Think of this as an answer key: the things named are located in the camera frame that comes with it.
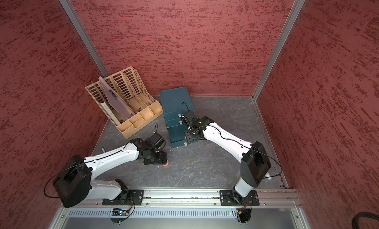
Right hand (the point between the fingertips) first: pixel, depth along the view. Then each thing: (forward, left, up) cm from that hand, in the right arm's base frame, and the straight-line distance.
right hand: (193, 137), depth 83 cm
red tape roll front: (-11, +16, -11) cm, 22 cm away
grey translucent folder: (+32, +55, 0) cm, 64 cm away
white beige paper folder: (+12, +47, +8) cm, 49 cm away
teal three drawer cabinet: (+23, +12, +5) cm, 27 cm away
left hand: (-12, +20, -9) cm, 25 cm away
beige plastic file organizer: (+39, +53, -8) cm, 66 cm away
